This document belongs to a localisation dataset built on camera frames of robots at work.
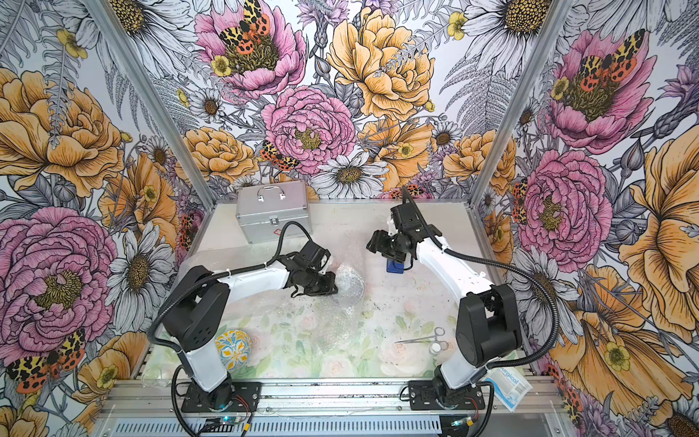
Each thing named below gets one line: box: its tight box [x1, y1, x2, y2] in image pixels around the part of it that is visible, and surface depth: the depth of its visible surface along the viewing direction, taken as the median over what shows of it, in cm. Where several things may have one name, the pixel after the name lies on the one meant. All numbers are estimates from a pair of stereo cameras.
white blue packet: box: [479, 366, 534, 413], surface depth 76 cm
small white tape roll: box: [428, 342, 443, 356], surface depth 81 cm
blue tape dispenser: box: [385, 258, 405, 275], surface depth 101 cm
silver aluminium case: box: [235, 180, 313, 245], surface depth 103 cm
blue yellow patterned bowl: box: [333, 264, 365, 307], surface depth 91 cm
